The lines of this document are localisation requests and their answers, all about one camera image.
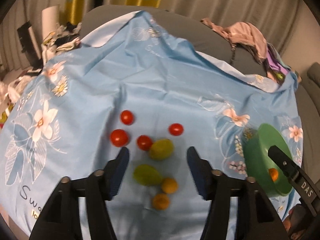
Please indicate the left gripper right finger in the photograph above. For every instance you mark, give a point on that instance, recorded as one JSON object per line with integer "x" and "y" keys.
{"x": 256, "y": 217}

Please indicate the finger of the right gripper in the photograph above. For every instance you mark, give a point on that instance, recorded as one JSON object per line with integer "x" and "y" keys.
{"x": 285, "y": 162}

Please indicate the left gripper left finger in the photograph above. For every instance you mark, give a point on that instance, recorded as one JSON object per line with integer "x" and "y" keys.
{"x": 60, "y": 216}

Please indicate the small orange mandarin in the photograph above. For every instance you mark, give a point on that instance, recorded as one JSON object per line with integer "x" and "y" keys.
{"x": 274, "y": 174}

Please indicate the tan longan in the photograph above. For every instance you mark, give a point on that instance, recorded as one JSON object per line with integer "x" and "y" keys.
{"x": 169, "y": 185}
{"x": 160, "y": 201}

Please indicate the green tomato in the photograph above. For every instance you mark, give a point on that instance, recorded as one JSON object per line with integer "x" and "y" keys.
{"x": 147, "y": 175}

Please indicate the red cherry tomato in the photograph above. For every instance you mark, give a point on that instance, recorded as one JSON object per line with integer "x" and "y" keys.
{"x": 119, "y": 138}
{"x": 144, "y": 142}
{"x": 176, "y": 129}
{"x": 127, "y": 117}

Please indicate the yellow-green tomato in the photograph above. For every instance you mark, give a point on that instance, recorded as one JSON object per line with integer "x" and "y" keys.
{"x": 161, "y": 149}

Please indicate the person's hand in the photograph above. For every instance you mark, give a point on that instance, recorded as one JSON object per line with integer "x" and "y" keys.
{"x": 296, "y": 222}

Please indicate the green plastic bowl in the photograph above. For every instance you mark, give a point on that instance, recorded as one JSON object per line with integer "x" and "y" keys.
{"x": 257, "y": 160}

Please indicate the purple cloth pile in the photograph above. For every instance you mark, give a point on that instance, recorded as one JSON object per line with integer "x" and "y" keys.
{"x": 276, "y": 69}

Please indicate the pink cloth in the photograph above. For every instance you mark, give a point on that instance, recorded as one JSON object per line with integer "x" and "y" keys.
{"x": 244, "y": 34}

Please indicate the blue floral tablecloth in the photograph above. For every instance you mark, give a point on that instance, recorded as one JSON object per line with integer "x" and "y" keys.
{"x": 61, "y": 124}

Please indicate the grey sofa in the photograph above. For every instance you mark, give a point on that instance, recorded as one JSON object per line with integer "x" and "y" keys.
{"x": 205, "y": 40}

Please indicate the clutter pile beside sofa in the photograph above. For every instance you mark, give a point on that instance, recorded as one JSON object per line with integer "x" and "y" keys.
{"x": 63, "y": 39}

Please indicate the white paper roll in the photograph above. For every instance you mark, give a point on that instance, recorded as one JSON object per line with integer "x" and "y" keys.
{"x": 49, "y": 19}

